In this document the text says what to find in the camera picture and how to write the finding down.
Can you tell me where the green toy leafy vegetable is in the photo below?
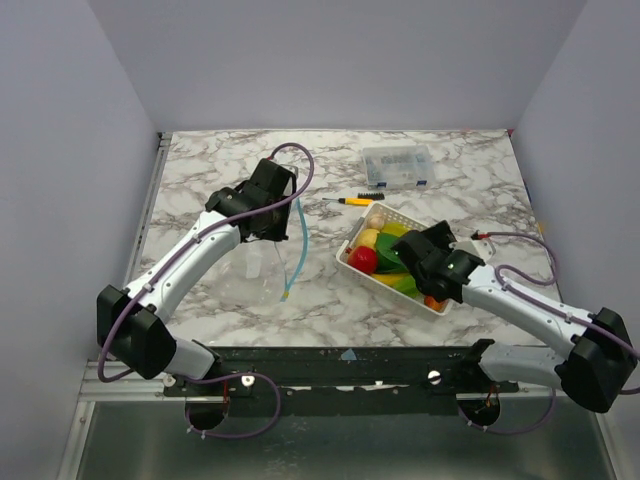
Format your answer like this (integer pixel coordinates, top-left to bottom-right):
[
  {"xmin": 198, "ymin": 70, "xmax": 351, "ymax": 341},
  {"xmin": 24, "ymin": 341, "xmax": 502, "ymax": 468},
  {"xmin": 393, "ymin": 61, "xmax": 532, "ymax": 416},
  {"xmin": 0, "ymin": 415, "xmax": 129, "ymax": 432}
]
[{"xmin": 374, "ymin": 233, "xmax": 420, "ymax": 298}]

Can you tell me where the clear zip top bag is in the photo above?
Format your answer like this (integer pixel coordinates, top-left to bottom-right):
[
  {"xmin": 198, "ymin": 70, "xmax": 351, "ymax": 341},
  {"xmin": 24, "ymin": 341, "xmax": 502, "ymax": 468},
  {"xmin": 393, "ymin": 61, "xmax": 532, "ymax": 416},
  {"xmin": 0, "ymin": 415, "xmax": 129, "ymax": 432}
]
[{"xmin": 210, "ymin": 199, "xmax": 310, "ymax": 308}]

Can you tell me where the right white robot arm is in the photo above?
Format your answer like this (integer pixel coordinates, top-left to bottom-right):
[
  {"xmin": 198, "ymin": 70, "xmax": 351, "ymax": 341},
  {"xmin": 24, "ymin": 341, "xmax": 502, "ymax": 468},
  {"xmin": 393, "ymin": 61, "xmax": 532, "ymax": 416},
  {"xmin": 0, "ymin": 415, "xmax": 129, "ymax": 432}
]
[{"xmin": 391, "ymin": 221, "xmax": 639, "ymax": 413}]

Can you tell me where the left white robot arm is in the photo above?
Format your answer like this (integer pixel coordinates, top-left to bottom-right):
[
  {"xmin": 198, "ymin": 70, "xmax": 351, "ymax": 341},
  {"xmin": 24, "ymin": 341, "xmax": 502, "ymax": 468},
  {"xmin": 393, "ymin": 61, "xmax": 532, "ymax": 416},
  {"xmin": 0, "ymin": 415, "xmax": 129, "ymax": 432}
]
[{"xmin": 97, "ymin": 158, "xmax": 297, "ymax": 395}]

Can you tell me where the orange red toy fruit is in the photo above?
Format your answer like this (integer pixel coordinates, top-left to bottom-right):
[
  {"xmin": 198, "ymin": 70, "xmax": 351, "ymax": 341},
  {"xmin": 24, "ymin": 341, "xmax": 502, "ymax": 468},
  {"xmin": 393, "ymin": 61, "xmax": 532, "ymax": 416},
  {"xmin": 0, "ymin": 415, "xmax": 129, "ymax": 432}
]
[{"xmin": 424, "ymin": 296, "xmax": 447, "ymax": 312}]

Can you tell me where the yellow toy banana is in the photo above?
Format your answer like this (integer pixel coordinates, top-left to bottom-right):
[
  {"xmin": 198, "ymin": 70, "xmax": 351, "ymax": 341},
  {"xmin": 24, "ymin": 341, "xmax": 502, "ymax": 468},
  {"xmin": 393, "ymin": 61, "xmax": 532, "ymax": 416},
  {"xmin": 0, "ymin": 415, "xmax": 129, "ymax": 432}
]
[{"xmin": 371, "ymin": 272, "xmax": 409, "ymax": 287}]

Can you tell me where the white perforated plastic basket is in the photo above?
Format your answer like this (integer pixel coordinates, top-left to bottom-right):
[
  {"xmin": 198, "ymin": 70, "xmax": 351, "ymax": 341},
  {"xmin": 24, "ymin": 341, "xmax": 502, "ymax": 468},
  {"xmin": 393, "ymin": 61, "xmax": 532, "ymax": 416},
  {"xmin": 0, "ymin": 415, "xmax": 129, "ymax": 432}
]
[{"xmin": 335, "ymin": 201, "xmax": 453, "ymax": 317}]

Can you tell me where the red yellow toy apple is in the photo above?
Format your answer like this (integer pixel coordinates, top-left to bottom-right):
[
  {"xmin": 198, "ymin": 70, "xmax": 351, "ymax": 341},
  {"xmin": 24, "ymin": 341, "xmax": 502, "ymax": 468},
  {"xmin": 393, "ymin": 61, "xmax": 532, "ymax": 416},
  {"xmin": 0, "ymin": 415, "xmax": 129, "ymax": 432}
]
[{"xmin": 347, "ymin": 246, "xmax": 378, "ymax": 275}]

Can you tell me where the yellow toy lemon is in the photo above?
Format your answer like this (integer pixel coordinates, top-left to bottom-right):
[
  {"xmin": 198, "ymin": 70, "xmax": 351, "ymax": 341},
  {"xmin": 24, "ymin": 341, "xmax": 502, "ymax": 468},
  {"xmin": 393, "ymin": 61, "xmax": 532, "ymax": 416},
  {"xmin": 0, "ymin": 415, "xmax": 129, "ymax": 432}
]
[{"xmin": 354, "ymin": 228, "xmax": 380, "ymax": 250}]

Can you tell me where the black bit holder strip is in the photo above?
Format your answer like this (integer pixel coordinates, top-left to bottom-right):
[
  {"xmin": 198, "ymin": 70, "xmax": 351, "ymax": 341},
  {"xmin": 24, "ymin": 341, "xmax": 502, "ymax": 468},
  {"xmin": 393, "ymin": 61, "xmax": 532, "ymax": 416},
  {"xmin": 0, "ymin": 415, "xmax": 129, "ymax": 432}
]
[{"xmin": 357, "ymin": 190, "xmax": 385, "ymax": 200}]

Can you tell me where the clear plastic screw box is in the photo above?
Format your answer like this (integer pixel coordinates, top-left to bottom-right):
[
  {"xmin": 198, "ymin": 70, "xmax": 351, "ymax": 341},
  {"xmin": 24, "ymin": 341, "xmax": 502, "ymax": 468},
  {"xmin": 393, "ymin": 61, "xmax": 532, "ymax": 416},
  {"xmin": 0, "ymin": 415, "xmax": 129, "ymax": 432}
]
[{"xmin": 361, "ymin": 145, "xmax": 436, "ymax": 190}]

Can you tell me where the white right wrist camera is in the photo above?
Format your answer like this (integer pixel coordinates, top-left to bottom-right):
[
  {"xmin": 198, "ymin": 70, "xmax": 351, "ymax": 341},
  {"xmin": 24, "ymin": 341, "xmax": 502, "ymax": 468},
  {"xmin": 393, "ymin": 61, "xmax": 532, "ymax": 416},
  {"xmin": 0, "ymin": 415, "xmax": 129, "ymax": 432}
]
[{"xmin": 450, "ymin": 239, "xmax": 496, "ymax": 263}]

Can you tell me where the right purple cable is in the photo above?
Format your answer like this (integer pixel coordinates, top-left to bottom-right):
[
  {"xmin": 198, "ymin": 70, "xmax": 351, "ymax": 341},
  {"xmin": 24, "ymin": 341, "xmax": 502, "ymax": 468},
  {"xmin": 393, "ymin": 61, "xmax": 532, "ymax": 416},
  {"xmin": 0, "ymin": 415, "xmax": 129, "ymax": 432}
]
[{"xmin": 474, "ymin": 230, "xmax": 640, "ymax": 435}]

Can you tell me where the yellow handled screwdriver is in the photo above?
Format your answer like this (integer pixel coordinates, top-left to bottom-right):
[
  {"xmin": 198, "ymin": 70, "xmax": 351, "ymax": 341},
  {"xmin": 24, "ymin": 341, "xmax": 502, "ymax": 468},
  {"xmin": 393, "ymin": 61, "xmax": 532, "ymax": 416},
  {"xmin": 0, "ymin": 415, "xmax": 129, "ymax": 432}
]
[{"xmin": 323, "ymin": 197, "xmax": 374, "ymax": 207}]

